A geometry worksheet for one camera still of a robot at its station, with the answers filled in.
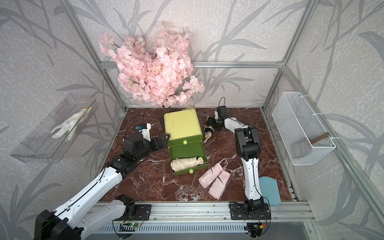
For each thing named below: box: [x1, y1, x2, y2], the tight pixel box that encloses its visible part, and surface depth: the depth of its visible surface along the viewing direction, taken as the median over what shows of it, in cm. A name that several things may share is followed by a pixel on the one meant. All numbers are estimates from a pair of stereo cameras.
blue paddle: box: [259, 176, 282, 206], surface depth 82 cm
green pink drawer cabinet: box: [164, 109, 209, 176], surface depth 83 cm
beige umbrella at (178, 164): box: [170, 156, 204, 172], surface depth 80 cm
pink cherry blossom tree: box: [98, 25, 205, 108], surface depth 71 cm
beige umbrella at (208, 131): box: [203, 124, 215, 144], surface depth 102 cm
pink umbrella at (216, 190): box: [208, 170, 231, 200], surface depth 81 cm
